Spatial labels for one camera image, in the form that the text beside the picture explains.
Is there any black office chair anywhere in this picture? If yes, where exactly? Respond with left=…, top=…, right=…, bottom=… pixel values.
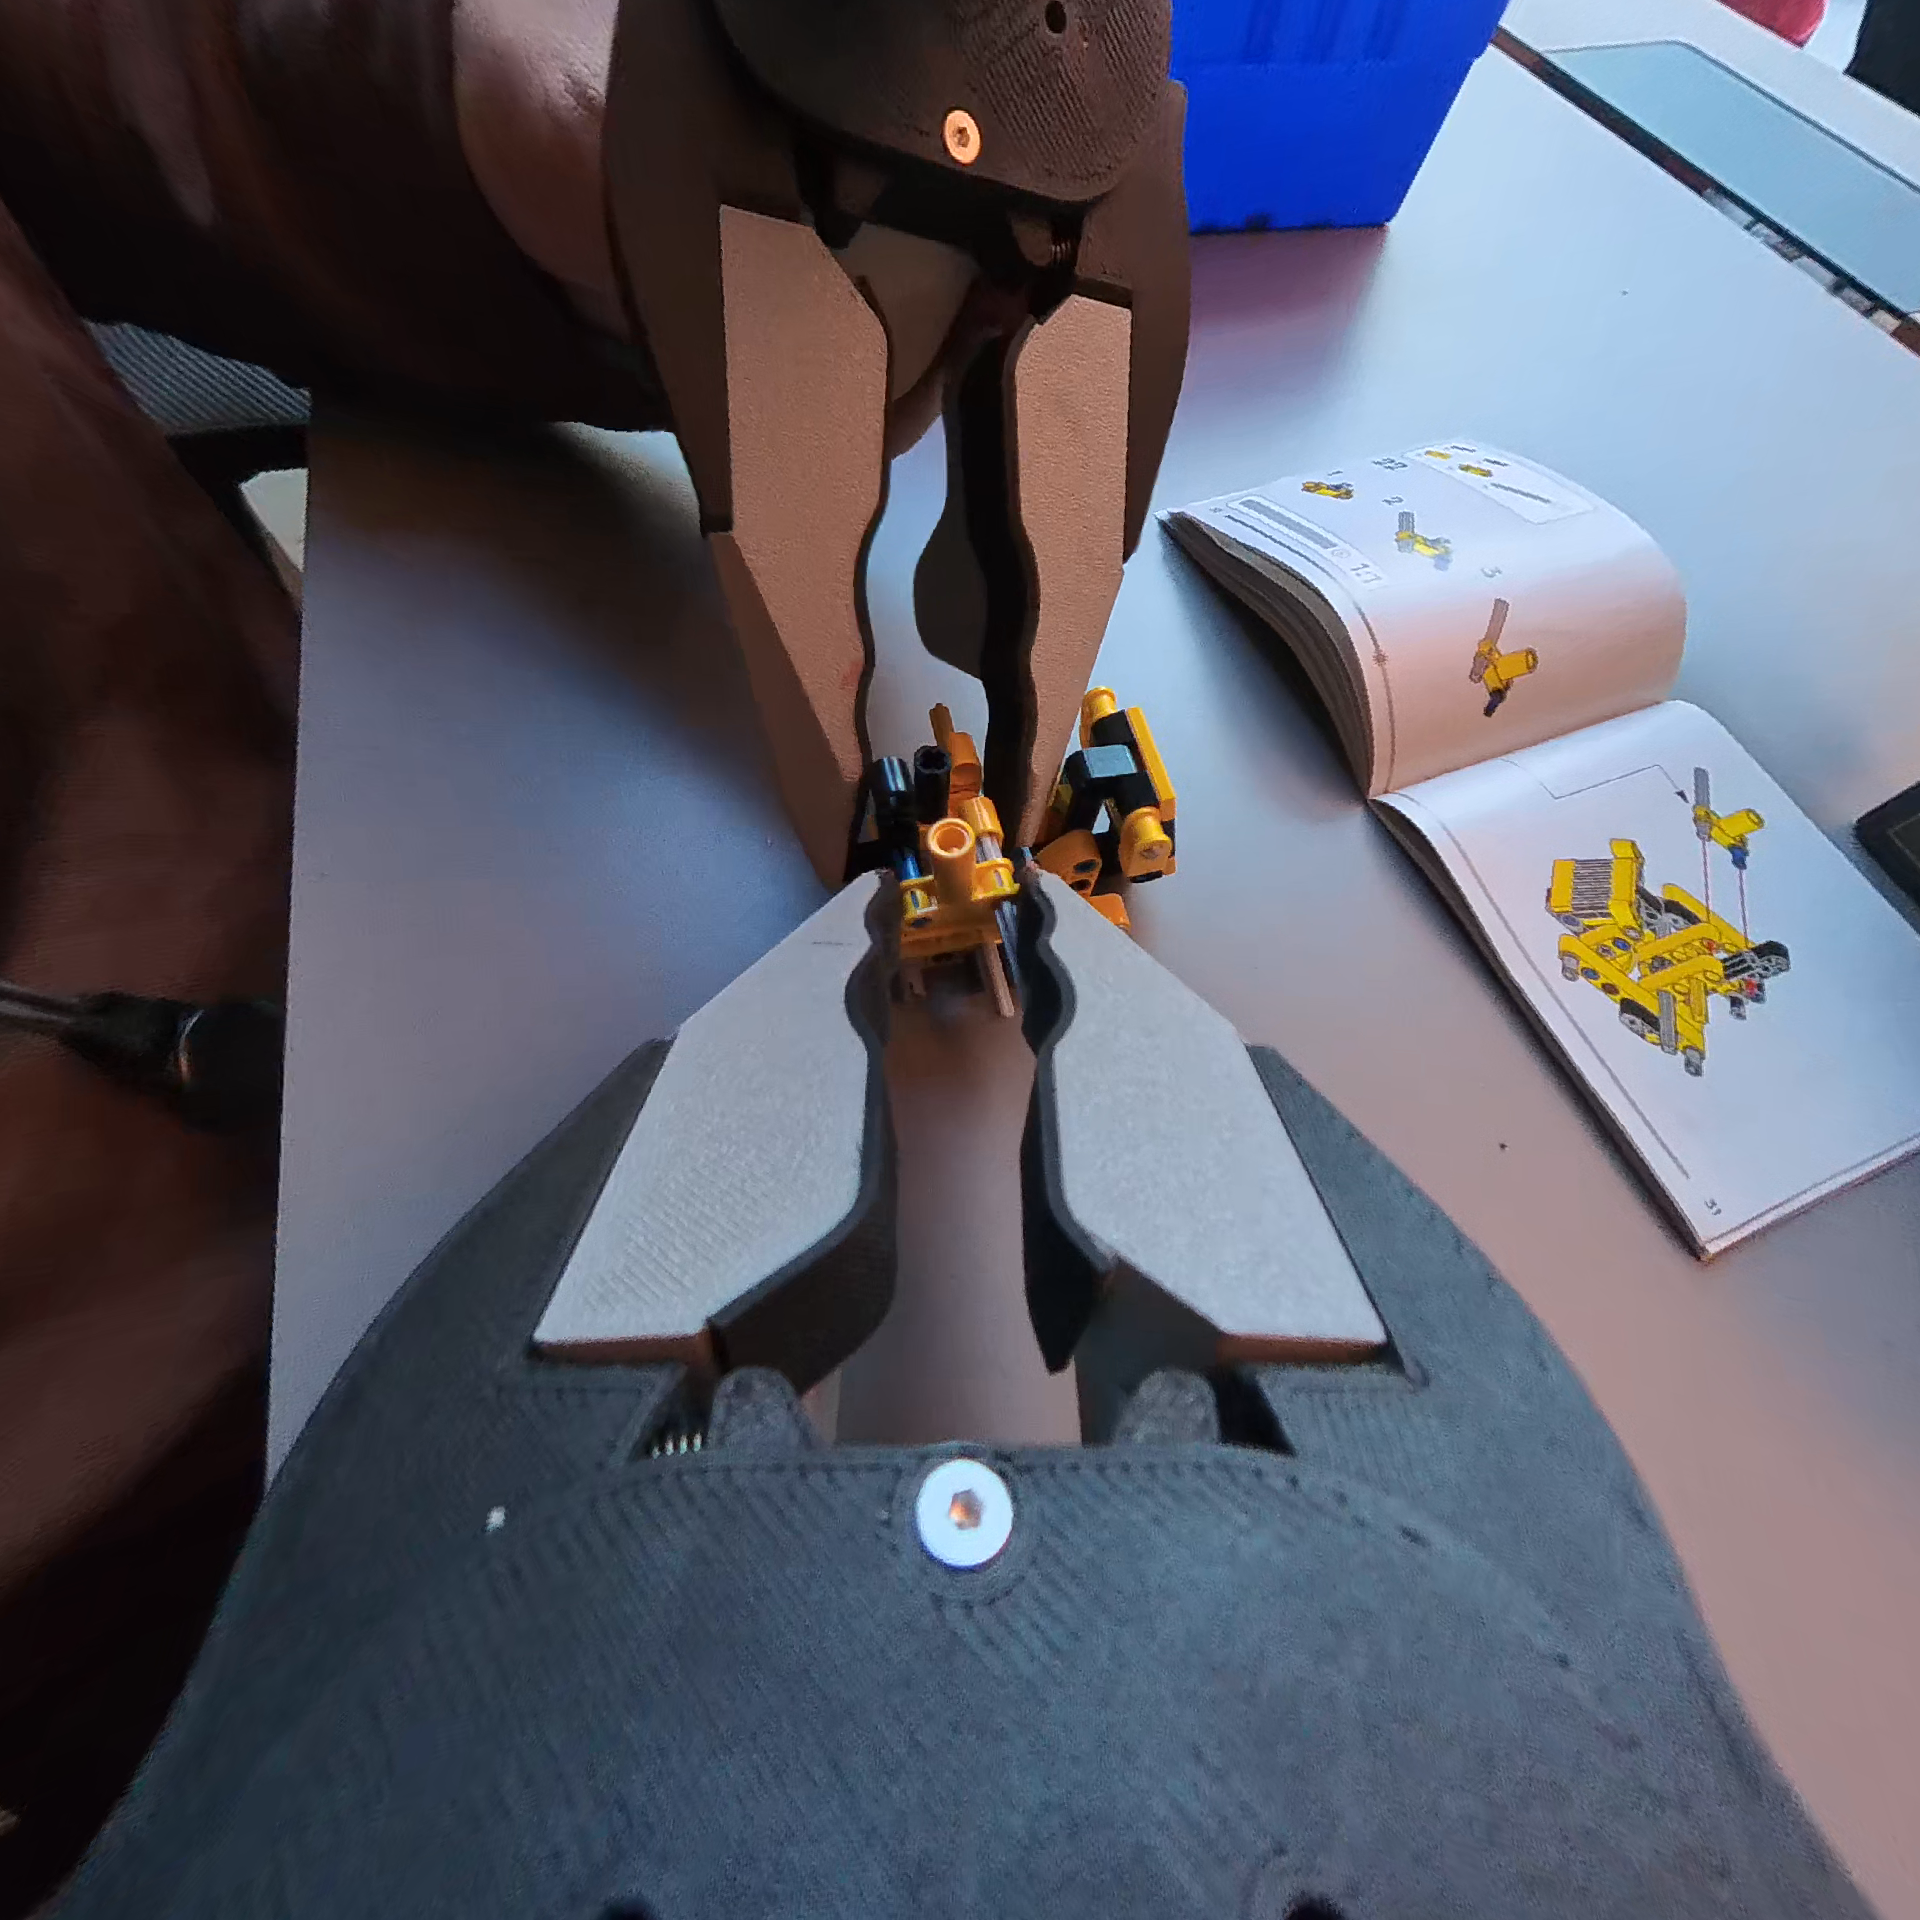
left=88, top=323, right=312, bottom=480

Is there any yellow black lego vehicle model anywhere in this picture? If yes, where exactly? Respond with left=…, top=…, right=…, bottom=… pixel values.
left=861, top=689, right=1178, bottom=934

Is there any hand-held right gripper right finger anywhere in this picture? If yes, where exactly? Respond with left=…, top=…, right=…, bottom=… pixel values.
left=1019, top=866, right=1390, bottom=1375

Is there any black flat device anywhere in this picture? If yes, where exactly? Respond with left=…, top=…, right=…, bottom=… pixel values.
left=1851, top=803, right=1920, bottom=921

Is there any person's left forearm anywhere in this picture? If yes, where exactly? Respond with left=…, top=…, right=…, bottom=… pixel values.
left=0, top=0, right=662, bottom=434

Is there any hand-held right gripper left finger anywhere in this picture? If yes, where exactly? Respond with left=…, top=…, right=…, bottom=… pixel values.
left=533, top=872, right=903, bottom=1398

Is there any black cable with plug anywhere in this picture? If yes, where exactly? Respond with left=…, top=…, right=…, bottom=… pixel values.
left=0, top=978, right=288, bottom=1137

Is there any person's left hand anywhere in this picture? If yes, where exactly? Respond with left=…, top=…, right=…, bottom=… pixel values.
left=450, top=0, right=624, bottom=324

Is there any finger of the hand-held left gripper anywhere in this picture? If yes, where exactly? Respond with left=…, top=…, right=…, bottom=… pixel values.
left=912, top=289, right=1134, bottom=842
left=704, top=203, right=893, bottom=890

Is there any person's brown shirt torso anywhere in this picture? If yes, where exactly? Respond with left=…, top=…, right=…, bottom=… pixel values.
left=0, top=210, right=301, bottom=1894

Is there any open lego instruction booklet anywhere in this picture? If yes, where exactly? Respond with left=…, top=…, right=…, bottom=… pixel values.
left=1158, top=440, right=1920, bottom=1263

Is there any small yellow lego axle assembly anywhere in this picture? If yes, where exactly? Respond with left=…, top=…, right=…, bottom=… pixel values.
left=896, top=801, right=1038, bottom=1023

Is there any blue plastic bin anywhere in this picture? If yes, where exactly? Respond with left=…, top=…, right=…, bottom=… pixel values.
left=1167, top=0, right=1507, bottom=234

